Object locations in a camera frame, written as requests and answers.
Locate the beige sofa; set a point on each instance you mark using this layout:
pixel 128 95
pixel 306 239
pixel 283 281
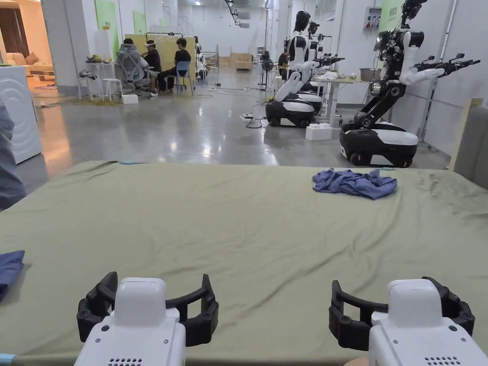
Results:
pixel 26 61

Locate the dark blue garment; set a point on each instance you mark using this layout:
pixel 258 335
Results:
pixel 9 272

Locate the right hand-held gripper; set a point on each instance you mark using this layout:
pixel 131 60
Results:
pixel 415 331

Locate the black and white wheeled robot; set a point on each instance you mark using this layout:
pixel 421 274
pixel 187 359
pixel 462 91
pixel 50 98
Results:
pixel 291 108
pixel 385 137
pixel 318 97

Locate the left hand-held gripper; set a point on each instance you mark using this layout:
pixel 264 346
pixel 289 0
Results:
pixel 133 335

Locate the white foam box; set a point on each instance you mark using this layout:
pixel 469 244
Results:
pixel 319 131
pixel 130 99

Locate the white power strip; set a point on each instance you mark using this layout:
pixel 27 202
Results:
pixel 246 117

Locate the bed with pale green sheet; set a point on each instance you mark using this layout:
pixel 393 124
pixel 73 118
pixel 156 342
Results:
pixel 236 236

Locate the black standing fan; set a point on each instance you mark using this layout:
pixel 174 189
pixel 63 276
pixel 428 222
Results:
pixel 266 68

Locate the white washing machine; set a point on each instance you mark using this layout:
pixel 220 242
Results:
pixel 19 118

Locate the wooden crate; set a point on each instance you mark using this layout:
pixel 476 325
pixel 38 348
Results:
pixel 241 61

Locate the crumpled blue shirt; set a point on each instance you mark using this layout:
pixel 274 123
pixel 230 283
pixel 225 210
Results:
pixel 352 185

